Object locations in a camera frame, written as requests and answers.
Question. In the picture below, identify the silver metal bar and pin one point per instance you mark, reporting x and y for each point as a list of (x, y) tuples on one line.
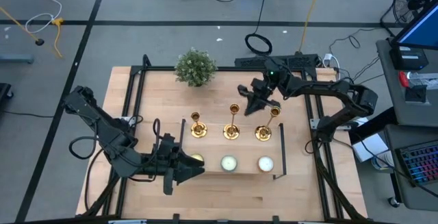
[(126, 222)]

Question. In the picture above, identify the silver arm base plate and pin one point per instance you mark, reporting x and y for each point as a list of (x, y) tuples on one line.
[(127, 119), (316, 124)]

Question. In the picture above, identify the white power adapter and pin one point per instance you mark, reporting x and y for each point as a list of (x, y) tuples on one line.
[(328, 57)]

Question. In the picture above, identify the black metal rig frame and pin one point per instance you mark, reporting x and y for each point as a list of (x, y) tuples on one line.
[(154, 68)]

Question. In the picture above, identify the grey stand base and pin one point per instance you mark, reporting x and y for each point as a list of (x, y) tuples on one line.
[(17, 59)]

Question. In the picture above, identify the teal patterned candle tin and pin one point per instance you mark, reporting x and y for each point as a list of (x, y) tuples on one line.
[(229, 163)]

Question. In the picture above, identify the small black box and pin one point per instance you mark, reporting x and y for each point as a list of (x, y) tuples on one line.
[(415, 94)]

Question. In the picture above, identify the short gold candlestick holder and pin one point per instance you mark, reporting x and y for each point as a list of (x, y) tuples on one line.
[(198, 130)]

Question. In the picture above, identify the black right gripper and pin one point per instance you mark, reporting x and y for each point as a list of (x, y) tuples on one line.
[(270, 83)]

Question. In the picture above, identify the backlit computer keyboard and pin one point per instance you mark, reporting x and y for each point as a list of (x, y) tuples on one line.
[(422, 164)]

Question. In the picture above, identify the computer monitor blue screen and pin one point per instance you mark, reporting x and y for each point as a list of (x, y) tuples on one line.
[(424, 28)]

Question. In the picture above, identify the artificial plant in black pot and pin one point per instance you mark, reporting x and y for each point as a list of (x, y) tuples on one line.
[(195, 68)]

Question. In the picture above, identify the yellow pole black foot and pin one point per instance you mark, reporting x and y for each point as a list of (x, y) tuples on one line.
[(39, 41)]

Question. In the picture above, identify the black floor fan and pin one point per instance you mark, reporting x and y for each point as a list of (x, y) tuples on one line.
[(415, 1)]

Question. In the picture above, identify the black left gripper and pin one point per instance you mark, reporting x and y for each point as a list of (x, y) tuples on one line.
[(166, 159)]

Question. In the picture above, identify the white box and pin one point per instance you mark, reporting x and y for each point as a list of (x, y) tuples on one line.
[(371, 147)]

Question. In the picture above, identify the wooden shelf riser black legs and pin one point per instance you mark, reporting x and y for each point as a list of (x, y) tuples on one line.
[(212, 145)]

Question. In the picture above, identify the black mini computer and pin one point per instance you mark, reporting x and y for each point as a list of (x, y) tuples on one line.
[(409, 59)]

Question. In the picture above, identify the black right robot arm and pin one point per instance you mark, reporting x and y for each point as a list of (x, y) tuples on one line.
[(318, 87)]

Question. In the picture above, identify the clear plastic bag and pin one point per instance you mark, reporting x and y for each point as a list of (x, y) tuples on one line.
[(426, 79)]

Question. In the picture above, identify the grey rolling desk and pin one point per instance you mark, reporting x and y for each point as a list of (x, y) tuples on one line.
[(410, 198)]

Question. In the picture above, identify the black wheeled base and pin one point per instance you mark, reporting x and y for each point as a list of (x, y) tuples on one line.
[(4, 92)]

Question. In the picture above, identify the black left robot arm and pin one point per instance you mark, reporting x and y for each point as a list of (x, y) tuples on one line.
[(109, 135)]

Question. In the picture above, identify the tall gold candlestick holder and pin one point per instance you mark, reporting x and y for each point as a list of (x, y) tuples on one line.
[(231, 132), (263, 133)]

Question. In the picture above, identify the white tealight candle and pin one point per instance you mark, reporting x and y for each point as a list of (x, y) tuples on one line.
[(265, 164)]

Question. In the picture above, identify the yellow candle tin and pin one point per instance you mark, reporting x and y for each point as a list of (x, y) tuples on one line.
[(197, 156)]

